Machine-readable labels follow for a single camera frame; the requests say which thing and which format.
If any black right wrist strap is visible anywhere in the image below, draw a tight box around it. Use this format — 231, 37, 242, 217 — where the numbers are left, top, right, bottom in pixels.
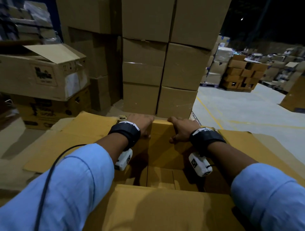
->
189, 127, 227, 156

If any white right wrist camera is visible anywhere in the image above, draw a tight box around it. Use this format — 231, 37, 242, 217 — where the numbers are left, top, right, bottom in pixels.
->
188, 152, 213, 178

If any black left wrist strap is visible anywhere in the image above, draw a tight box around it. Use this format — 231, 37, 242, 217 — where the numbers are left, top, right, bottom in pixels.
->
108, 121, 141, 151

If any dark brown cardboard carton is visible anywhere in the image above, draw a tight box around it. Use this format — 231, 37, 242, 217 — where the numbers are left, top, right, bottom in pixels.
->
10, 87, 92, 131

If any person's right forearm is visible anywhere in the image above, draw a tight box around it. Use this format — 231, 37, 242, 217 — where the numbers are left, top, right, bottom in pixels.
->
207, 142, 258, 186

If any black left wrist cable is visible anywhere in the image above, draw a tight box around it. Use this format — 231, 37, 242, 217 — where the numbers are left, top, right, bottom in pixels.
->
34, 144, 87, 231

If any stack of tall brown cartons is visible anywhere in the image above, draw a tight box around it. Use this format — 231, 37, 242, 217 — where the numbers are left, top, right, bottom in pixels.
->
56, 0, 232, 119

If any carton with orange label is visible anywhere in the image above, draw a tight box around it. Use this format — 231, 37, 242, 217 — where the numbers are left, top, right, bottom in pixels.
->
0, 43, 91, 102

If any black wrist strap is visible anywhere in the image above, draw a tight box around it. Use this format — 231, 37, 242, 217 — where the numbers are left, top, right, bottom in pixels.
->
189, 127, 227, 156
108, 121, 141, 151

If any person's right hand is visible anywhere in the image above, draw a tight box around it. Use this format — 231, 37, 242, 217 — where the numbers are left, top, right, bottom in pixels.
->
167, 116, 202, 144

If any person's left forearm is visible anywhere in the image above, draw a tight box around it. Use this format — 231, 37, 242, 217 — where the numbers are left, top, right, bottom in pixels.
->
95, 133, 129, 165

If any tilted tan carton dark label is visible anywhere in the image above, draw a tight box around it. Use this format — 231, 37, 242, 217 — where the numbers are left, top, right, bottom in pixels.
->
280, 76, 305, 114

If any light blue right sleeve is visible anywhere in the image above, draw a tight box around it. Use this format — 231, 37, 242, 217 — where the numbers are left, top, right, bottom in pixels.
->
230, 163, 305, 231

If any stack of pale taped boxes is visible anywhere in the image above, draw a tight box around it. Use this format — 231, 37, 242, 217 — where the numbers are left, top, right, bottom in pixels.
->
201, 36, 234, 86

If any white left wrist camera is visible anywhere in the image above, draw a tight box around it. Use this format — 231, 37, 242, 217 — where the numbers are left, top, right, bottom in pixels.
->
114, 148, 133, 171

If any yellowish brown cardboard carton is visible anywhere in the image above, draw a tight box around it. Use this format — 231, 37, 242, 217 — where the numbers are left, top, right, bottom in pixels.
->
23, 111, 305, 231

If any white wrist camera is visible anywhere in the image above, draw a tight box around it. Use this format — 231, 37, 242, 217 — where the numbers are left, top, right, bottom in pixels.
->
114, 148, 133, 171
188, 152, 213, 178

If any pile of wrapped shelf cartons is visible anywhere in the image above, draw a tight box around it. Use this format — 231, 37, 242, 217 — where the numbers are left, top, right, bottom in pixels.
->
0, 0, 59, 44

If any light blue sleeve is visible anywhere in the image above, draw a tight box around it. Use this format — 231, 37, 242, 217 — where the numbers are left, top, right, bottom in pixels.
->
230, 163, 305, 231
0, 143, 115, 231

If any pile of assorted warehouse boxes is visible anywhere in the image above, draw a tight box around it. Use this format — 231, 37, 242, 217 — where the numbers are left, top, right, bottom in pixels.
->
243, 46, 305, 92

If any person's left hand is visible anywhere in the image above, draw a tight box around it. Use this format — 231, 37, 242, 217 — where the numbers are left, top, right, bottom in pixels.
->
126, 113, 155, 138

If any light blue left sleeve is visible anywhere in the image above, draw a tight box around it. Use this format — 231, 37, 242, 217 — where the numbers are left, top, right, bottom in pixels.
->
0, 143, 115, 231

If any large cardboard box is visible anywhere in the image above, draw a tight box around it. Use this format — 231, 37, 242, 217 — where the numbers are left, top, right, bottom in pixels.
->
0, 116, 305, 193

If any stack of orange-brown boxes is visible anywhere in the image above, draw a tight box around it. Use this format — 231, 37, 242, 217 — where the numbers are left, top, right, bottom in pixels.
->
221, 55, 268, 93

